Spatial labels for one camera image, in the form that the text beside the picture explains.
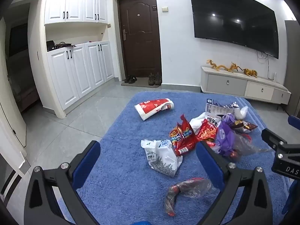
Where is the white crumpled paper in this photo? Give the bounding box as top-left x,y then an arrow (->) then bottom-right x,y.
234,106 -> 248,120

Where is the red and white plastic bag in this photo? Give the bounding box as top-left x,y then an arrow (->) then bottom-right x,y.
134,98 -> 175,121

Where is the tall grey cabinet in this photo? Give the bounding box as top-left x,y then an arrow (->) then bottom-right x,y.
284,20 -> 300,118

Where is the black wall television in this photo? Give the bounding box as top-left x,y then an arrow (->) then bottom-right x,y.
188,0 -> 280,59

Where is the brown snack wrapper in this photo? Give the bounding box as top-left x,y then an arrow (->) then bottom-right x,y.
234,120 -> 258,132

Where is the white crumpled plastic bag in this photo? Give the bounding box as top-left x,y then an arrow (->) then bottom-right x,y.
189,112 -> 211,132

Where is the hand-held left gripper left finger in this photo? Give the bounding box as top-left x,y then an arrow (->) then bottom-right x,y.
23,141 -> 101,225

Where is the clear plastic bag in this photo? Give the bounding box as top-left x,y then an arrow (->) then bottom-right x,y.
231,132 -> 273,161

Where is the white printed plastic bag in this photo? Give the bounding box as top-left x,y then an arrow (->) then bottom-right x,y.
141,139 -> 183,178

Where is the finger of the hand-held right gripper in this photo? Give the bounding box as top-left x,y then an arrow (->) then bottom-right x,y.
261,128 -> 287,150
288,115 -> 300,130

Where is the white television cabinet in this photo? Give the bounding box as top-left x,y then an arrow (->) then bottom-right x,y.
200,66 -> 292,110

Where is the large purple bag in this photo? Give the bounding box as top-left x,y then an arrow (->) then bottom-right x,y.
215,124 -> 242,157

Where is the orange-red snack packet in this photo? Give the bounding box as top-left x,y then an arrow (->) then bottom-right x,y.
196,118 -> 222,143

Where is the blue and white carton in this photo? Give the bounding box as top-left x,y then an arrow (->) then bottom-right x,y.
206,98 -> 239,118

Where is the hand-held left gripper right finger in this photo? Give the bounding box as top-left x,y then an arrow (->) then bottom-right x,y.
196,141 -> 275,225

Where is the television cable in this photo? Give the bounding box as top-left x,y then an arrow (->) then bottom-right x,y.
255,50 -> 270,78

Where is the dark brown door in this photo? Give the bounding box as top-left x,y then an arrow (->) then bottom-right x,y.
117,0 -> 162,80

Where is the blue fluffy rug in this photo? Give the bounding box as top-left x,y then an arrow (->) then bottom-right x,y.
57,91 -> 293,225

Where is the clear and red wrapper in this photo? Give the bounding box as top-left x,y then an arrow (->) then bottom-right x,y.
164,178 -> 212,217

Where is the grey doormat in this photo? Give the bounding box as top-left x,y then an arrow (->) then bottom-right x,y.
121,77 -> 162,88

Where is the red and blue snack packet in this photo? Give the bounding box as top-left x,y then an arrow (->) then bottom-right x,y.
169,114 -> 198,156

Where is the white built-in cabinet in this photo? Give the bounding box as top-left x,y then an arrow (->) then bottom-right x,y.
39,0 -> 115,119

